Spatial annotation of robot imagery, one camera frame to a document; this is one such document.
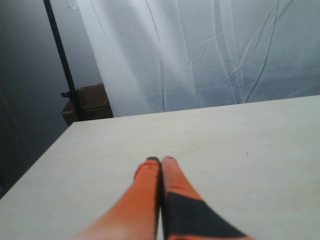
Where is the brown cardboard box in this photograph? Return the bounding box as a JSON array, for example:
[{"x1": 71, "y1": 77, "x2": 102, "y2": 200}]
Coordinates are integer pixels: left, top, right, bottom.
[{"x1": 61, "y1": 83, "x2": 114, "y2": 126}]

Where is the black orange left gripper right finger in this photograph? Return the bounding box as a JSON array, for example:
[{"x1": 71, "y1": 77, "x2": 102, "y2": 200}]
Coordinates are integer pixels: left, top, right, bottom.
[{"x1": 161, "y1": 156, "x2": 253, "y2": 240}]

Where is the black orange left gripper left finger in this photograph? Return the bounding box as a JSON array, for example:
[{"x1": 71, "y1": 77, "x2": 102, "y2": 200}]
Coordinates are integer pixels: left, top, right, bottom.
[{"x1": 72, "y1": 157, "x2": 161, "y2": 240}]

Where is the black stand pole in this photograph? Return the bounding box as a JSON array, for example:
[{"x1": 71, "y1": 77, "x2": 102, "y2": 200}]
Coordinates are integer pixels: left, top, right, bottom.
[{"x1": 43, "y1": 0, "x2": 85, "y2": 120}]

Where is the white wrinkled backdrop curtain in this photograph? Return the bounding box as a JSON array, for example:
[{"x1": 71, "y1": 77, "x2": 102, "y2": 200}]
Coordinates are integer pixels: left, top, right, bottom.
[{"x1": 70, "y1": 0, "x2": 320, "y2": 117}]

